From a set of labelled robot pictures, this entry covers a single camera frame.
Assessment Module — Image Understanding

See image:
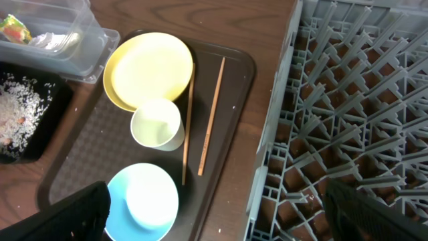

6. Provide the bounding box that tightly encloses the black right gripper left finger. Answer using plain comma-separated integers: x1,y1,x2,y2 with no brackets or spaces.
1,181,111,241

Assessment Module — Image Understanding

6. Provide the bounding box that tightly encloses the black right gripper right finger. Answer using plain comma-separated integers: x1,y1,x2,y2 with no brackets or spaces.
323,179,427,241

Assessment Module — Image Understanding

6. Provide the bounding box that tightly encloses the light blue bowl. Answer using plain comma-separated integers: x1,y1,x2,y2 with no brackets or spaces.
105,163,179,241

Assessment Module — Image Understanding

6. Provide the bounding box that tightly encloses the white paper cup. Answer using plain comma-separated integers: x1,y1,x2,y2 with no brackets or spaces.
130,98,185,151

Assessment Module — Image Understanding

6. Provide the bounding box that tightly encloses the white tissue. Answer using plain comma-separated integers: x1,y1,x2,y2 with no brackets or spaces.
28,32,80,51

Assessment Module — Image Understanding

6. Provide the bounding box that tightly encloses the green yellow snack wrapper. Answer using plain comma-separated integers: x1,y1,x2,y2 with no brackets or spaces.
1,14,32,44

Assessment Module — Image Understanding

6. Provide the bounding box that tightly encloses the grey dishwasher rack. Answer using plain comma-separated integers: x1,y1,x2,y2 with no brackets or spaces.
242,0,427,240

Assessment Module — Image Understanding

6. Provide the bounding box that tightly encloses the black food waste tray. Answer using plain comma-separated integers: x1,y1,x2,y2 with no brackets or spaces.
1,62,73,164

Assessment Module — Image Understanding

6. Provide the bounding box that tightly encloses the clear plastic waste bin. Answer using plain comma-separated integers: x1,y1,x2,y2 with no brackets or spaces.
1,0,120,84

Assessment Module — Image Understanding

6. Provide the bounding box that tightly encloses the dark brown serving tray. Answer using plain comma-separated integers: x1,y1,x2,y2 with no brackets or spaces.
36,38,256,240

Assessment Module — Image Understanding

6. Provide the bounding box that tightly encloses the pile of rice and peanuts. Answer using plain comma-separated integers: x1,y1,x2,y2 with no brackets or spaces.
1,73,55,159

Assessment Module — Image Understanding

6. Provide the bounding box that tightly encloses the wooden chopstick right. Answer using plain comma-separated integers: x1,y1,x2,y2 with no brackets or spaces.
198,57,225,176

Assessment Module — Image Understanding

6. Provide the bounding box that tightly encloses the wooden chopstick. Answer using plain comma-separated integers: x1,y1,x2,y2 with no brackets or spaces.
198,57,225,176
182,64,196,185

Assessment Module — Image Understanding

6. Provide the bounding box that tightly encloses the yellow plate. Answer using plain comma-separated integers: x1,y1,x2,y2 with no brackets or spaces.
103,32,193,112

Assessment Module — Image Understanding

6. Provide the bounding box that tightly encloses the wooden chopstick left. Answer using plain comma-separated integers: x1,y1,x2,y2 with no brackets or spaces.
182,64,196,185

